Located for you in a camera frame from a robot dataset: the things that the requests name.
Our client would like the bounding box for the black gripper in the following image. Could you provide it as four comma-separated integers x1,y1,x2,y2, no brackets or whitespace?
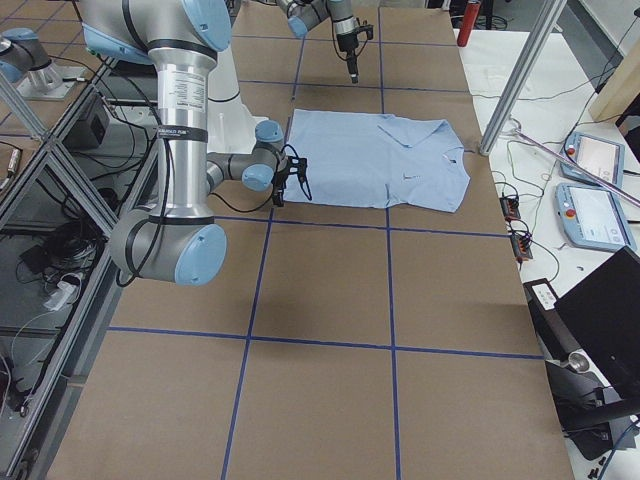
272,155,297,207
336,33,359,83

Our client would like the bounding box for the light blue t-shirt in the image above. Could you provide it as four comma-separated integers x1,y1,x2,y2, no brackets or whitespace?
289,109,470,213

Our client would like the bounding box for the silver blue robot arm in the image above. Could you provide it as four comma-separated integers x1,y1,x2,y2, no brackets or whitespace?
79,1,307,286
275,0,373,84

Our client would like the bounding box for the red cylinder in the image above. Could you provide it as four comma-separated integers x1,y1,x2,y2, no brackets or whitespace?
456,0,481,48

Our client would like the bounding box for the white reacher grabber stick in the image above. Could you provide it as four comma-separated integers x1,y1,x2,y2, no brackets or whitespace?
503,117,640,208

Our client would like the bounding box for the blue teach pendant far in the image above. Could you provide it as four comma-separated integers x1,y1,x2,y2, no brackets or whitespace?
565,132,625,187

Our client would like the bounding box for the blue teach pendant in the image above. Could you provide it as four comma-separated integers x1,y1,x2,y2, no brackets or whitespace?
565,132,625,187
555,183,636,252

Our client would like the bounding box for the blue teach pendant near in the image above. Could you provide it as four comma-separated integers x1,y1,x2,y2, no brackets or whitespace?
555,183,636,252

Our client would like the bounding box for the black laptop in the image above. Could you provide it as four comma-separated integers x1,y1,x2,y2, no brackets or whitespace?
524,247,639,398

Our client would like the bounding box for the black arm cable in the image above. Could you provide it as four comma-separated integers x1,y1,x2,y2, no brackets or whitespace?
204,142,314,214

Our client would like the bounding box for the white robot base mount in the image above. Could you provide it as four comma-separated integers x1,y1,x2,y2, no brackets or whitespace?
207,45,267,154

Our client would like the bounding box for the aluminium frame post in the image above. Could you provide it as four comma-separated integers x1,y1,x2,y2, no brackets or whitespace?
479,0,567,156

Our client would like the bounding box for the aluminium side rack frame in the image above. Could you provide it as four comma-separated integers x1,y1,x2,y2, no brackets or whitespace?
1,43,157,479

